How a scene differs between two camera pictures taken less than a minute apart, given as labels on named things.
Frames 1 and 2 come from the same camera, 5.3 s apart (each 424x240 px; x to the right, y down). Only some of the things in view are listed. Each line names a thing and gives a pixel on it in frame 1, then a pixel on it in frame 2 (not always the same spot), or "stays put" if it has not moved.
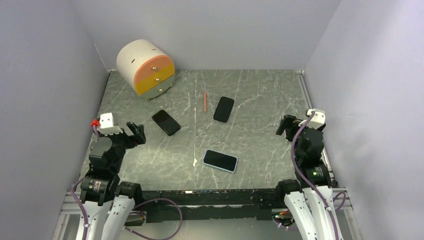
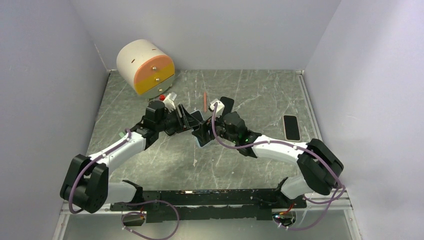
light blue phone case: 221,161 → 203,133
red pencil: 205,101 stays put
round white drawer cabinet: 148,70 stays put
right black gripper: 288,120 → 218,119
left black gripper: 133,140 → 186,119
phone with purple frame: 221,161 → 198,115
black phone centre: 223,109 stays put
